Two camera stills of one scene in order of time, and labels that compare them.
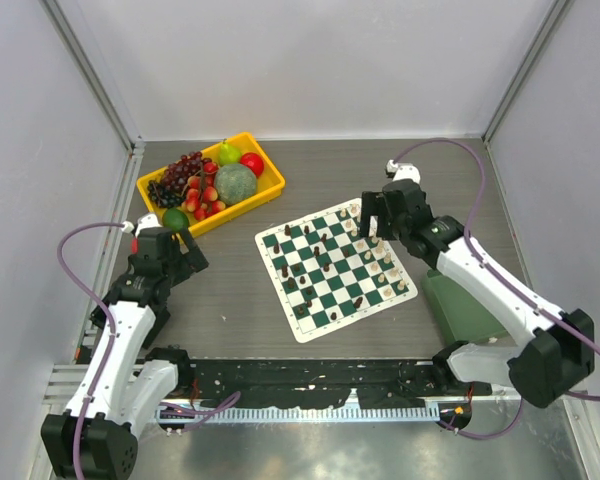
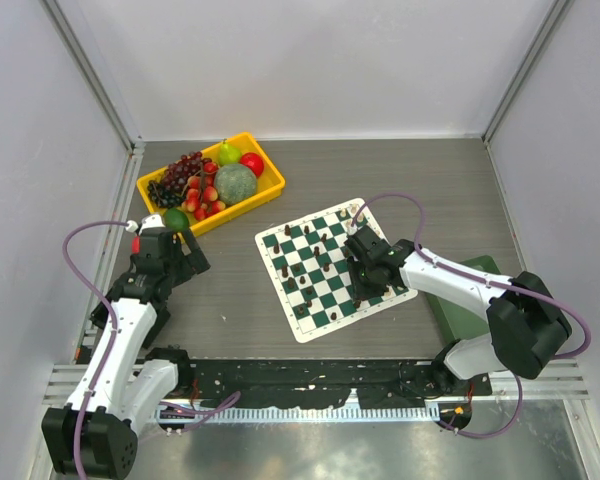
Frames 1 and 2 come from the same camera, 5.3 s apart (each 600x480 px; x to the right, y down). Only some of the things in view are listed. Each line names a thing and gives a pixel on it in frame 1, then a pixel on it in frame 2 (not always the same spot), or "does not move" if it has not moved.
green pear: [228, 155] does not move
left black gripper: [193, 256] does not move
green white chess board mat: [325, 274] does not move
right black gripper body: [399, 230] → [364, 283]
